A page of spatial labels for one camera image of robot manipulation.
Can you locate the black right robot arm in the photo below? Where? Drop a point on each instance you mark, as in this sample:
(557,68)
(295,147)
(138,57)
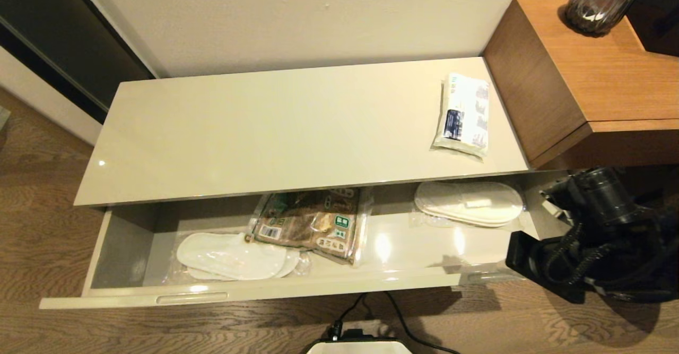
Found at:
(604,195)

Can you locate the brown kraft pack green labels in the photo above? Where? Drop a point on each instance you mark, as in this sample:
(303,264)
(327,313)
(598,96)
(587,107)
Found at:
(318,221)

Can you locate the dark wardrobe panel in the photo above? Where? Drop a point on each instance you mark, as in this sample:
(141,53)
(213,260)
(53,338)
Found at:
(53,25)

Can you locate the white tissue pack blue label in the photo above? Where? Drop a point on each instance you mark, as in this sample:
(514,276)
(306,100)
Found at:
(461,115)

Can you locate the white slippers in clear bag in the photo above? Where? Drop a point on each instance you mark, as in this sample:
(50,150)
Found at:
(467,203)
(228,256)

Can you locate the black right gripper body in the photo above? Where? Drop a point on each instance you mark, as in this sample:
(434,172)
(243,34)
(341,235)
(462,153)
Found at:
(530,258)

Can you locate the beige glossy cabinet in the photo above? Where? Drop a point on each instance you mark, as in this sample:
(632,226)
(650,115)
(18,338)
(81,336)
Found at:
(292,131)

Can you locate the black box on desk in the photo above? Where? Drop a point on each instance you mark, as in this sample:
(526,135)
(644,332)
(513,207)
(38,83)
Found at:
(658,19)

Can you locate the beige cabinet drawer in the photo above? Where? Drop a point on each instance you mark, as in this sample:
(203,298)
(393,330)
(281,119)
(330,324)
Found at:
(414,248)

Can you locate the brown wooden desk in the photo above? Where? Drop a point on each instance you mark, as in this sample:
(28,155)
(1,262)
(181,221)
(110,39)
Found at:
(583,78)

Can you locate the dark ribbed glass vase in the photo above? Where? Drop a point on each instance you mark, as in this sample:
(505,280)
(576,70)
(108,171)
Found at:
(599,3)

